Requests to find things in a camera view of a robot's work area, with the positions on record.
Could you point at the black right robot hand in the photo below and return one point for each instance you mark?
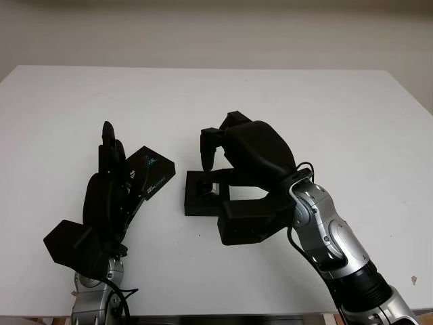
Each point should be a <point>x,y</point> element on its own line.
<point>260,149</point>

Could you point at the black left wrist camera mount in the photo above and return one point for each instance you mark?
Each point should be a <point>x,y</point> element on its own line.
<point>74,247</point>

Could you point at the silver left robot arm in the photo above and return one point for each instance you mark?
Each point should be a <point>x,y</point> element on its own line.
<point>91,298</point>

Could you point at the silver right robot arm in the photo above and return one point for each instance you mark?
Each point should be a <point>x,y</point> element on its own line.
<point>331,230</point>

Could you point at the small silver depth camera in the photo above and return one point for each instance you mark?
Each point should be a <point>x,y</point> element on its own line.
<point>216,188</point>

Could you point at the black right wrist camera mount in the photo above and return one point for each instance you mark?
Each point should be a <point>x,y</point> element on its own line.
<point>250,223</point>

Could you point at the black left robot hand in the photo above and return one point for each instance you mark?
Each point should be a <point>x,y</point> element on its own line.
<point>101,199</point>

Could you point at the black RealSense box lid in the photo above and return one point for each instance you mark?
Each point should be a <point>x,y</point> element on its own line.
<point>160,169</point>

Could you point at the black camera box base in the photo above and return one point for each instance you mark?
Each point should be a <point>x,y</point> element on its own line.
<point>199,208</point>

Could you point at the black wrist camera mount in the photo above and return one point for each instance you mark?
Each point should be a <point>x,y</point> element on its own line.
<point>74,247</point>
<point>250,223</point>

